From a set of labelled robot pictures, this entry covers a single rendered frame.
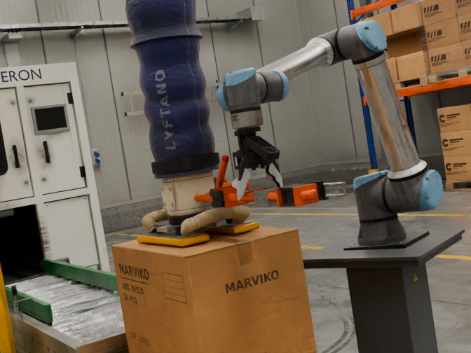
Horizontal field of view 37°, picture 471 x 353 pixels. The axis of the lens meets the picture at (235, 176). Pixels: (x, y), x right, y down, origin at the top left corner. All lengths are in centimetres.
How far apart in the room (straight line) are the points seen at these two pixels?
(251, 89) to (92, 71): 1037
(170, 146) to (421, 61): 881
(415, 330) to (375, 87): 94
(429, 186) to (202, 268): 99
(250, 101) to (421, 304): 125
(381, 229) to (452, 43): 783
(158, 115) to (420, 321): 132
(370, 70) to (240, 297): 95
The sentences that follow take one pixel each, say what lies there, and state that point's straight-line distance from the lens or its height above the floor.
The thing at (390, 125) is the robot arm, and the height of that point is 121.
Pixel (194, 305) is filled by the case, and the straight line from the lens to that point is 202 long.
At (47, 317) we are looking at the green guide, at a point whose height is 58.
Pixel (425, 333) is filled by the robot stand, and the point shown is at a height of 38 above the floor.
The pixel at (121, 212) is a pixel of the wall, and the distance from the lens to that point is 1212.
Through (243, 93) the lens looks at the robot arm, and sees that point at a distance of 197.
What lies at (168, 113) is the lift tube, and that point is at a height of 136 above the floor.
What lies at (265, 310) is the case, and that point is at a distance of 215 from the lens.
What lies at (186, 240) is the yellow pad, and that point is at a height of 97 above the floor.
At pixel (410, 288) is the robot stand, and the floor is 58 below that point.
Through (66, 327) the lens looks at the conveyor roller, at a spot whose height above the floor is 55.
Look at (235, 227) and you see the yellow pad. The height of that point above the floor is 97.
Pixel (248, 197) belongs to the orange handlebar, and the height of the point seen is 108.
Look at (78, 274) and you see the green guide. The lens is 428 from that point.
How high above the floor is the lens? 125
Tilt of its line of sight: 3 degrees down
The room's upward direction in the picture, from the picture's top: 9 degrees counter-clockwise
